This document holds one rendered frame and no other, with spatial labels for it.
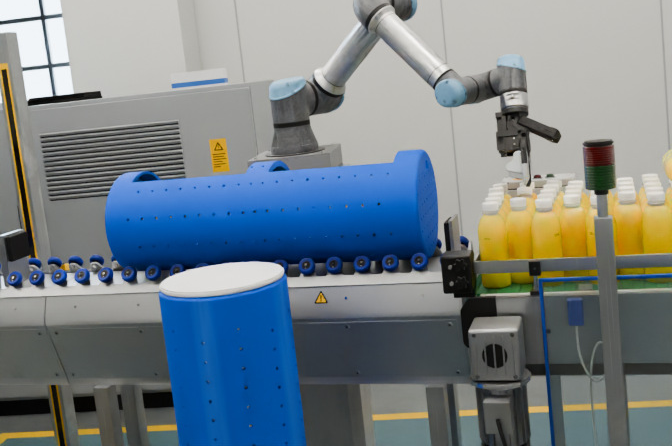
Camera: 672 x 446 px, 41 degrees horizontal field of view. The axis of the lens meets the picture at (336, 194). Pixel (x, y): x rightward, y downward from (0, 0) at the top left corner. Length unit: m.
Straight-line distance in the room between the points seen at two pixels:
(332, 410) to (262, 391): 0.94
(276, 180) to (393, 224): 0.34
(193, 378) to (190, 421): 0.10
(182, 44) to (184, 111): 1.06
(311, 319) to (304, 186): 0.35
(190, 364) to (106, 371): 0.81
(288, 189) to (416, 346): 0.52
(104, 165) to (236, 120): 0.64
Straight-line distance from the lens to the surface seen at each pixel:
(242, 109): 3.95
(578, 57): 5.14
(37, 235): 3.24
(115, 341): 2.67
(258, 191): 2.37
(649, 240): 2.19
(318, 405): 2.90
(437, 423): 2.44
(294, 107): 2.80
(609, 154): 1.93
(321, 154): 2.73
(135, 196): 2.53
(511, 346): 2.05
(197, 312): 1.93
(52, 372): 2.86
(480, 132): 5.12
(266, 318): 1.95
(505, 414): 2.07
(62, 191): 4.26
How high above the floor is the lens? 1.46
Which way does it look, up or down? 8 degrees down
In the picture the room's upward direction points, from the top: 6 degrees counter-clockwise
